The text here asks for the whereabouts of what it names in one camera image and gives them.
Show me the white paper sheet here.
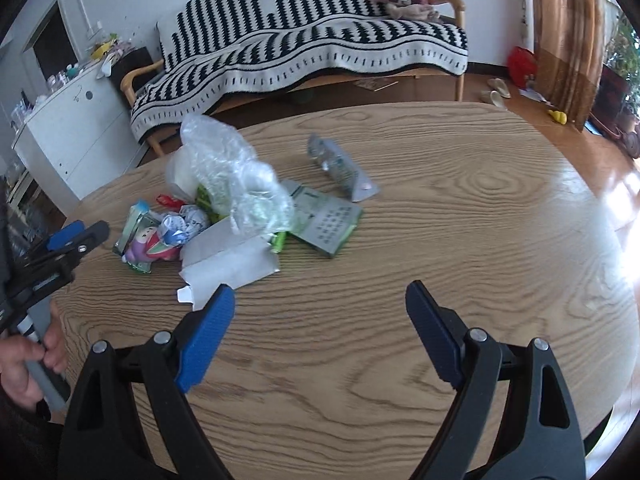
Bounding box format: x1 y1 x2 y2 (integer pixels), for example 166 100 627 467
177 220 281 311

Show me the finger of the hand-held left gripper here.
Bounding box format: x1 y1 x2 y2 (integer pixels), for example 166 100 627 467
30 220 86 261
20 220 110 272

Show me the person's left hand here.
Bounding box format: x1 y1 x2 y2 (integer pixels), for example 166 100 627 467
0 302 69 409

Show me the silver blister pack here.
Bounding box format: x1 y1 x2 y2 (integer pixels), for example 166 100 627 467
306 133 380 202

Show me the large potted plant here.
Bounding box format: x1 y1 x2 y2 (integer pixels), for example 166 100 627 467
597 10 640 131

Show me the person's left forearm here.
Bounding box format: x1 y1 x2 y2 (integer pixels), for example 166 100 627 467
0 387 63 480

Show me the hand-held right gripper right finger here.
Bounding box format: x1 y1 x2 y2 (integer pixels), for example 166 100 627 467
405 280 587 480

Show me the blue white paper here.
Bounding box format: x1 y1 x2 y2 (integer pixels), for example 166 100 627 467
159 205 211 248

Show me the red bag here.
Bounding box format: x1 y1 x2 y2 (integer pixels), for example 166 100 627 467
507 46 540 90

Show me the wooden chair with patterned blanket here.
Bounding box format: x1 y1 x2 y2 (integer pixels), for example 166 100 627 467
131 0 470 143

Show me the flattened green grey carton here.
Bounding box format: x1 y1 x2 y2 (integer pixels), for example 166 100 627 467
280 179 364 259

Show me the dark brown box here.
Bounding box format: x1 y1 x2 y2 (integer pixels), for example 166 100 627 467
110 47 156 106

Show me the wooden frame sofa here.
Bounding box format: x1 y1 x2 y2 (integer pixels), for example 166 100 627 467
120 0 468 158

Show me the clear plastic bag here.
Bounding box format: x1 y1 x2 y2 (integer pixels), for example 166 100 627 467
165 114 296 236

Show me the brown curtain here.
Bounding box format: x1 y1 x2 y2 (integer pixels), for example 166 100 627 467
529 0 608 133

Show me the colourful snack packet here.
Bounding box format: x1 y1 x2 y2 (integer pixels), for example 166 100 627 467
112 201 181 274

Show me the white cabinet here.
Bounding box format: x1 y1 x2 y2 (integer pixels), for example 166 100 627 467
11 65 151 201

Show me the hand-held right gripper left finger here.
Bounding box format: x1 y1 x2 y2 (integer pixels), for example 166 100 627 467
59 284 236 480

